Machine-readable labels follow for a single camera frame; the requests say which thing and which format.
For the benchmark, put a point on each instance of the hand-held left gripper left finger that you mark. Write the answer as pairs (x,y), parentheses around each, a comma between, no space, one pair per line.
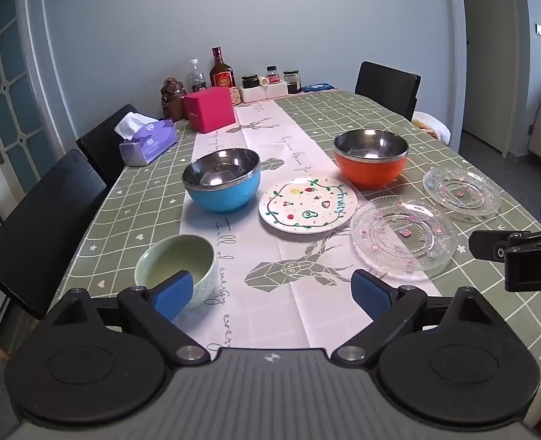
(174,293)

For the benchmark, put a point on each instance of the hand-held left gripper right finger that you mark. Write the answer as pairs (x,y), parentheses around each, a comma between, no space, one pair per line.
(369,293)

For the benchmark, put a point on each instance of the pale green ceramic bowl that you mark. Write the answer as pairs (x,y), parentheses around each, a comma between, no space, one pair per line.
(174,256)

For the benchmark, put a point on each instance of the clear glass flower plate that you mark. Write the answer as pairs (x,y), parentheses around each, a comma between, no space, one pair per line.
(463,192)
(403,238)

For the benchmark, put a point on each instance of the white painted ceramic plate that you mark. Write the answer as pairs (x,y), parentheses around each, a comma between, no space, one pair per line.
(307,206)

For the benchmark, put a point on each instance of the blue steel-lined bowl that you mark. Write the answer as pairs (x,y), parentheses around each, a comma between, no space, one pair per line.
(224,192)

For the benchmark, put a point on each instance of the orange steel-lined bowl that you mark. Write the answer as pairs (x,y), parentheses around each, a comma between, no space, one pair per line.
(371,172)

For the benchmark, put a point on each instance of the black chair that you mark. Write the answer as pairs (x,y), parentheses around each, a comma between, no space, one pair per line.
(387,89)
(105,146)
(41,229)

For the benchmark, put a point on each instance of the purple tissue box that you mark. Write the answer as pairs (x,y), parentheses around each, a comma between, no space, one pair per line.
(153,142)

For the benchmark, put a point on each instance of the green checked tablecloth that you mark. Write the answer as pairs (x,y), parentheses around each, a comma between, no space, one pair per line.
(389,114)

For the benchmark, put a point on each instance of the pale deer-print table runner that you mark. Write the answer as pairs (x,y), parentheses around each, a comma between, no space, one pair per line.
(279,156)

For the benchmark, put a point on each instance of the plain room door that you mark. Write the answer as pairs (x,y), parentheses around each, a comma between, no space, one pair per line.
(486,55)

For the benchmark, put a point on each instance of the pink box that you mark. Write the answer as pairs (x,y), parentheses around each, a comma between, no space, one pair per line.
(208,110)

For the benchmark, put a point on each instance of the brown flask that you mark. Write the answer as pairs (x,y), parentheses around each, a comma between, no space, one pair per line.
(174,101)

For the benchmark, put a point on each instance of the small beige patterned box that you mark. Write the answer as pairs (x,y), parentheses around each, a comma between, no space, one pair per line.
(236,96)

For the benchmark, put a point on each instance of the blue packet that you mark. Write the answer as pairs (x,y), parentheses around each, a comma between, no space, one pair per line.
(317,87)

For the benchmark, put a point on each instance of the clear plastic bottle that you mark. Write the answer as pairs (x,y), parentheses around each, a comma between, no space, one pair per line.
(197,78)

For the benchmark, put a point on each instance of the white rectangular box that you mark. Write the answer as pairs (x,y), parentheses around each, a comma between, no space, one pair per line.
(270,92)

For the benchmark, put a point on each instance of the amber liquor bottle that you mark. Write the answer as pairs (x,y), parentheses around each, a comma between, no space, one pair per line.
(222,75)

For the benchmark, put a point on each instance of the glass jar dark contents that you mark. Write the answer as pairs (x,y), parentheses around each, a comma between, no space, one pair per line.
(292,82)

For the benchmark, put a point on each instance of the dark lidded jar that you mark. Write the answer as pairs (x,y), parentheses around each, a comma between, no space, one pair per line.
(250,81)

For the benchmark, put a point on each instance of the small white cup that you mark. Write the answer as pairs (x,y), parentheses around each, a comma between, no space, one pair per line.
(264,81)

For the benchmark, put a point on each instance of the small black-capped bottle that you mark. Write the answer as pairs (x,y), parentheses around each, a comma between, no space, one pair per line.
(272,75)

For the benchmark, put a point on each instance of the glass-paned door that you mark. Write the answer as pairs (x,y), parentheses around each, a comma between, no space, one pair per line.
(4,78)

